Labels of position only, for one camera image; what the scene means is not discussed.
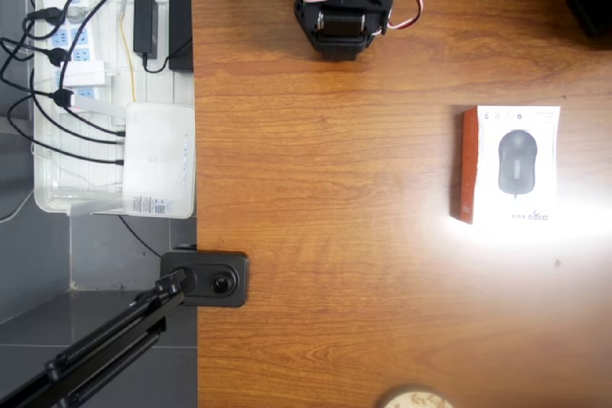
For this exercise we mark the white orange mouse box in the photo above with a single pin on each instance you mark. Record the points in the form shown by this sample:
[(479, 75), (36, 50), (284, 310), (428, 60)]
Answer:
[(516, 159)]

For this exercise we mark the black stand clamp base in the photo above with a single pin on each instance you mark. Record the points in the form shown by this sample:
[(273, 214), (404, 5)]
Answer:
[(210, 262)]

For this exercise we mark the white router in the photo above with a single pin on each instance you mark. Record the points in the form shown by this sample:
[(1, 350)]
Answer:
[(158, 159)]

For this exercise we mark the wide black power adapter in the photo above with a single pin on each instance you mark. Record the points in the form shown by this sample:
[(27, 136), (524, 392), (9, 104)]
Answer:
[(181, 30)]

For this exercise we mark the slim black power adapter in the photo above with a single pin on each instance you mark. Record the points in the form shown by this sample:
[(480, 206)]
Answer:
[(146, 26)]

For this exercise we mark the white charger plug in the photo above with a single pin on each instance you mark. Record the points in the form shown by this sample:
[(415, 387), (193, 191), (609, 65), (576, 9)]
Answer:
[(86, 73)]

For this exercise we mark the round wooden coaster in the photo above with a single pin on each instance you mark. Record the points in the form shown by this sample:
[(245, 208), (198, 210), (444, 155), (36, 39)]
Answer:
[(416, 398)]

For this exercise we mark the white plastic tray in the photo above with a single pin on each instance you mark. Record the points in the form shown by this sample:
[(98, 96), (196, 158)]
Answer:
[(48, 178)]

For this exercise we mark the white power strip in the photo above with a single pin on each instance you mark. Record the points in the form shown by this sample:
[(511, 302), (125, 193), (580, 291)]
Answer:
[(79, 37)]

